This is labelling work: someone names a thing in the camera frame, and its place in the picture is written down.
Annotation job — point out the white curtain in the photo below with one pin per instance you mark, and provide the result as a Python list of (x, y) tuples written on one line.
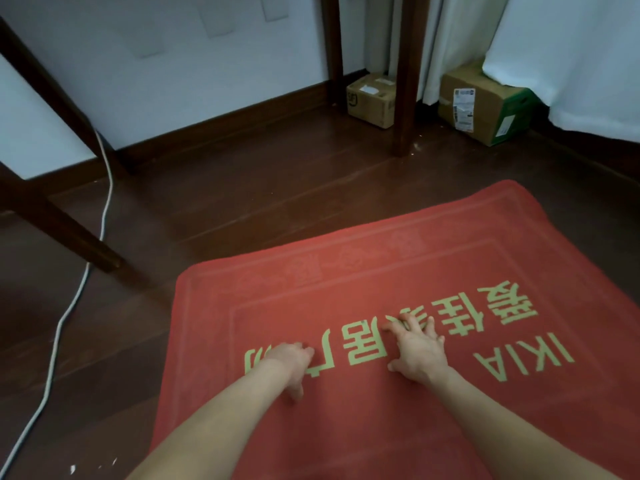
[(575, 54)]

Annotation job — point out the beige curtain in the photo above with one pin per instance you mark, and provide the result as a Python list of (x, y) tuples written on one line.
[(450, 44)]

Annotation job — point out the person's right forearm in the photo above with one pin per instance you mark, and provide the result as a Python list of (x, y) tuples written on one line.
[(500, 434)]

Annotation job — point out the small brown cardboard box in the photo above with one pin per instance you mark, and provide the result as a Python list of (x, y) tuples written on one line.
[(372, 102)]

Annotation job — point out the cardboard box with green side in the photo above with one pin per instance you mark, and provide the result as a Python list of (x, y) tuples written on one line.
[(485, 109)]

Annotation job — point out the person's right hand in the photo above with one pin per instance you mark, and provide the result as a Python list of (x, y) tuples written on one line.
[(420, 352)]

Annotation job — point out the person's left forearm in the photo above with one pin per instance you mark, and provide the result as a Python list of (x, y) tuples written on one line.
[(215, 429)]

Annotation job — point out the red doormat gold lettering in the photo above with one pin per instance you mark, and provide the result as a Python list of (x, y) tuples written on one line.
[(350, 434)]

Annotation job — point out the person's left hand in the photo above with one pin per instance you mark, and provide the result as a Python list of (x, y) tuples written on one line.
[(290, 362)]

